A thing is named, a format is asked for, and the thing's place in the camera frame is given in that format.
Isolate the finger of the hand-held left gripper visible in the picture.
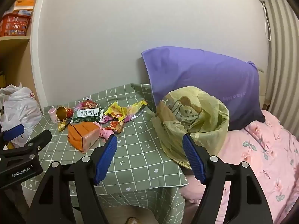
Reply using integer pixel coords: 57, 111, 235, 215
0, 129, 52, 159
0, 124, 25, 149

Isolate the small pink cup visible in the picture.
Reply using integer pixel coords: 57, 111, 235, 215
48, 108, 59, 123

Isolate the purple pillow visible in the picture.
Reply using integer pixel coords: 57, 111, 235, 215
141, 46, 266, 131

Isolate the pink floral blanket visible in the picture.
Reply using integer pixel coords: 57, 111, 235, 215
180, 110, 299, 224

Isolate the red yellow snack wrapper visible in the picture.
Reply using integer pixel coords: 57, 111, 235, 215
105, 120, 125, 133

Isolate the gold metal cup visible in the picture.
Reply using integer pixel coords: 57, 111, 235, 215
56, 106, 75, 122

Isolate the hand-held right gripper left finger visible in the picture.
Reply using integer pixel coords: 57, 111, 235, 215
28, 135, 118, 224

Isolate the wooden shelf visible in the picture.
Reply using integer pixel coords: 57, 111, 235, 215
0, 0, 41, 88

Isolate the yellow foil-lined snack wrapper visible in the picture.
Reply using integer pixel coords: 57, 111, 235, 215
124, 100, 149, 123

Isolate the white cable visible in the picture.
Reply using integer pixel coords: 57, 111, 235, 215
263, 1, 272, 41

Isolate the green checkered tablecloth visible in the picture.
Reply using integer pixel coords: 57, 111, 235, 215
21, 83, 189, 224

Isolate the small pink toy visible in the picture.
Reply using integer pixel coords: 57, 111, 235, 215
99, 126, 115, 143

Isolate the red plastic basket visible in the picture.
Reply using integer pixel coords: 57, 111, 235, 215
0, 14, 32, 37

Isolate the white plastic bag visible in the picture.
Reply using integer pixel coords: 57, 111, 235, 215
0, 83, 44, 147

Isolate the orange box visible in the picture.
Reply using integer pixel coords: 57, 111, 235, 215
12, 0, 35, 12

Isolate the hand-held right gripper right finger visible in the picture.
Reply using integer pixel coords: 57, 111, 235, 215
182, 133, 274, 224

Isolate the red cookie snack packet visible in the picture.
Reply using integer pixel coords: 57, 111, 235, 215
81, 99, 100, 110

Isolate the orange bread bag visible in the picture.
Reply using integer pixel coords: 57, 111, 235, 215
67, 121, 101, 154

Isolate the green drink carton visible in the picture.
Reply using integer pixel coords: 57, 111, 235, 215
71, 108, 105, 124

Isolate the yellow plastic bin bag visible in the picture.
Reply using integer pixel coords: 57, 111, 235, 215
151, 86, 230, 169

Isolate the gold candy wrapper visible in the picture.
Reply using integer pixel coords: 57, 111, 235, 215
58, 120, 71, 132

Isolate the striped beige curtain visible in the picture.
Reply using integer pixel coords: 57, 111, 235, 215
264, 0, 299, 143

